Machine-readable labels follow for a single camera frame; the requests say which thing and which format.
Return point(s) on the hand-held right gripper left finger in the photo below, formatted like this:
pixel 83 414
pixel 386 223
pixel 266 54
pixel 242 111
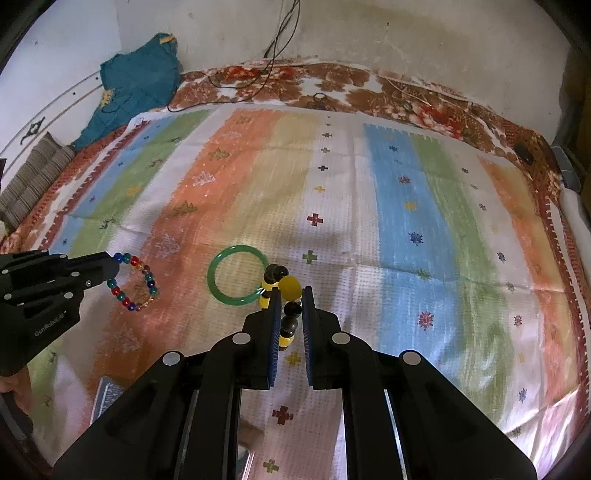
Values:
pixel 275 332

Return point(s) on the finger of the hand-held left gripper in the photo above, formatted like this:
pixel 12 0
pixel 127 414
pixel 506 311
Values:
pixel 69 290
pixel 87 264

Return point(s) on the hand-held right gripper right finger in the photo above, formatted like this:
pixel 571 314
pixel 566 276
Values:
pixel 308 332

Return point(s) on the green jade bangle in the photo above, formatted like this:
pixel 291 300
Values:
pixel 210 277

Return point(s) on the grey striped pillow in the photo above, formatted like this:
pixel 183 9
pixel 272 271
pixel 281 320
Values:
pixel 32 180

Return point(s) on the striped colourful mat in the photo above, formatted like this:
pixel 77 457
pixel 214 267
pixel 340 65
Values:
pixel 392 207

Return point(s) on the teal garment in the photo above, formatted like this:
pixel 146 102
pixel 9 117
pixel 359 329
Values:
pixel 134 83

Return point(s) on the grey box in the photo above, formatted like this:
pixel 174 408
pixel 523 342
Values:
pixel 567 166

